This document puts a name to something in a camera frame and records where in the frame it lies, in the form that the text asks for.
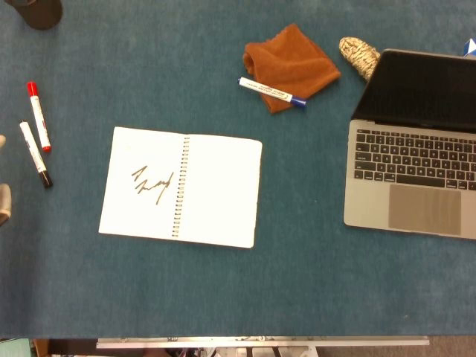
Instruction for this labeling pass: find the woven straw object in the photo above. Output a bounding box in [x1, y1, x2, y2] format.
[338, 36, 382, 82]

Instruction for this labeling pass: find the black cap marker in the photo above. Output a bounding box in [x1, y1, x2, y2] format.
[19, 120, 54, 189]

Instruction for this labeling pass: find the silver laptop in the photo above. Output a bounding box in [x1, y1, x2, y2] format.
[343, 48, 476, 241]

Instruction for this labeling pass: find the orange-brown folded cloth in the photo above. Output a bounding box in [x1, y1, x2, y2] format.
[242, 22, 342, 115]

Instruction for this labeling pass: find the teal felt table mat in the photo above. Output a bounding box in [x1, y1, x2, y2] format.
[0, 0, 476, 340]

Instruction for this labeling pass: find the red cap marker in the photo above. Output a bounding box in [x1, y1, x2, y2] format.
[26, 81, 53, 153]

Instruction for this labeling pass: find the blue cap marker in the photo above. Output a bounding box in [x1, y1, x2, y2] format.
[238, 76, 308, 112]

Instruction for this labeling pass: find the aluminium frame rail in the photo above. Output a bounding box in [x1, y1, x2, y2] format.
[95, 335, 431, 350]

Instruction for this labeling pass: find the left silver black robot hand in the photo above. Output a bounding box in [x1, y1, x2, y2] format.
[0, 134, 13, 226]

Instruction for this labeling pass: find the dark brown cup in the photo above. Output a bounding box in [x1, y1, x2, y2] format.
[3, 0, 64, 30]

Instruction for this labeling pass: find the teal green object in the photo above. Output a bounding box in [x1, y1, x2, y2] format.
[0, 338, 33, 357]

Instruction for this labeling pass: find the yellow spiral notebook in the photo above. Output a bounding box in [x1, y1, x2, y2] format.
[98, 126, 263, 249]

